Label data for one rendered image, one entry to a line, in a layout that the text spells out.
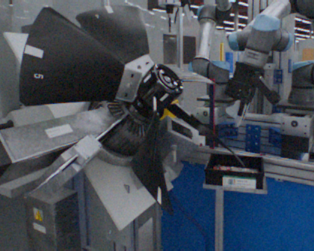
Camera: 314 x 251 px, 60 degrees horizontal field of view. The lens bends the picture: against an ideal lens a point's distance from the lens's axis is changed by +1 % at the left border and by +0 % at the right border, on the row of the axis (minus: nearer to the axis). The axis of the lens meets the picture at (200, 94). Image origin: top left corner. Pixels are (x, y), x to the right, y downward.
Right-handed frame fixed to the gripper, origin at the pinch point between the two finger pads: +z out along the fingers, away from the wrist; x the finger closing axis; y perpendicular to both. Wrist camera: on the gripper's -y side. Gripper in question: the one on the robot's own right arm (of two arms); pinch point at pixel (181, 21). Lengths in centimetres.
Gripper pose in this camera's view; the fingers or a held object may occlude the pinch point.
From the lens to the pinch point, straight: 146.3
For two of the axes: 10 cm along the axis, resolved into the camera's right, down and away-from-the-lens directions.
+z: 0.0, 9.9, 1.3
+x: -9.0, -0.6, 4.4
